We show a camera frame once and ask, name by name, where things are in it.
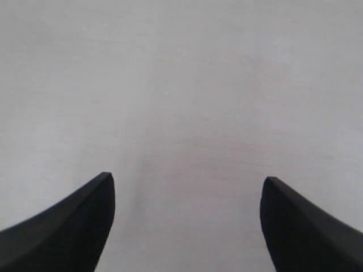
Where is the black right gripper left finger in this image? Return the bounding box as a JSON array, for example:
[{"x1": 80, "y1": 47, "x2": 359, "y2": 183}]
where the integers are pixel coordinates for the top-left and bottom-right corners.
[{"x1": 1, "y1": 172, "x2": 115, "y2": 271}]

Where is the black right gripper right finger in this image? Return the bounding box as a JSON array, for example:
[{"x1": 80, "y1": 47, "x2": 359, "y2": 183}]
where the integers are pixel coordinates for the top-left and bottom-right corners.
[{"x1": 260, "y1": 177, "x2": 362, "y2": 271}]

